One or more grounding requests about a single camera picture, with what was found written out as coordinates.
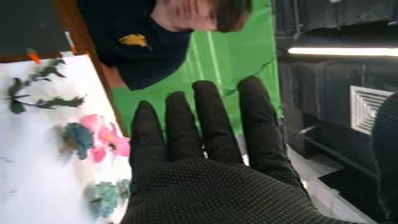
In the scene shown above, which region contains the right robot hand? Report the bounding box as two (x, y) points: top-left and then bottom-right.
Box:
(118, 76), (398, 224)

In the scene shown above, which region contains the dark mat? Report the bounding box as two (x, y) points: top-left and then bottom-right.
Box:
(0, 0), (74, 63)

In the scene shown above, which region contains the pink flower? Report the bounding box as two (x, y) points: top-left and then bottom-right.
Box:
(77, 113), (133, 164)

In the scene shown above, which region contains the white sheet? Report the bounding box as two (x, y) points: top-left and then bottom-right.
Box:
(0, 54), (133, 224)

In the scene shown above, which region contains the person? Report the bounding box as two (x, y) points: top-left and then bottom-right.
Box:
(76, 0), (253, 92)

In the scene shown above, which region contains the green sprig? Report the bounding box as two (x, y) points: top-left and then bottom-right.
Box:
(5, 58), (88, 115)

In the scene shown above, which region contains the blue flower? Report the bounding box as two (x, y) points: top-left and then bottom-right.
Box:
(86, 179), (133, 220)
(60, 122), (95, 161)

